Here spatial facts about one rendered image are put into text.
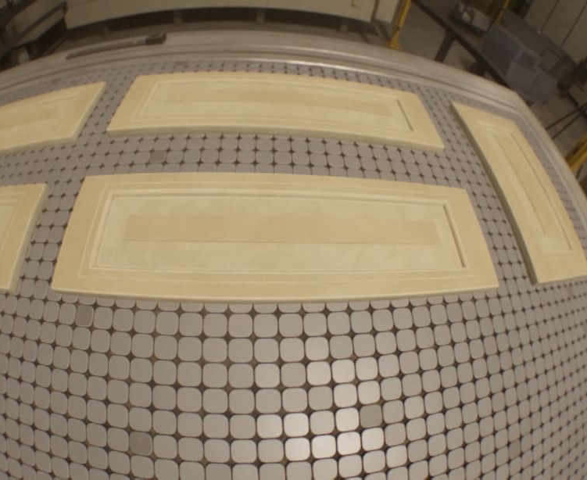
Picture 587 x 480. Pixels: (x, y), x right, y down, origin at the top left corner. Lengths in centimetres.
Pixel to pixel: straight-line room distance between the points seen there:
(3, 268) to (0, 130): 42
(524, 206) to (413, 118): 31
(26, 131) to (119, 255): 45
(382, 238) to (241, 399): 27
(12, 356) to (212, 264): 33
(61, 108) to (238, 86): 41
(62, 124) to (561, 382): 107
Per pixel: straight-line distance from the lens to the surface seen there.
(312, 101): 59
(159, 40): 91
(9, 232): 55
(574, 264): 76
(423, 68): 100
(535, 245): 64
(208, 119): 53
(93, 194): 48
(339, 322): 37
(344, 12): 346
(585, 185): 171
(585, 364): 73
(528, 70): 375
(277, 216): 39
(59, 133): 66
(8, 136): 81
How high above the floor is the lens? 122
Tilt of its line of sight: 61 degrees down
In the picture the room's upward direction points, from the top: 15 degrees clockwise
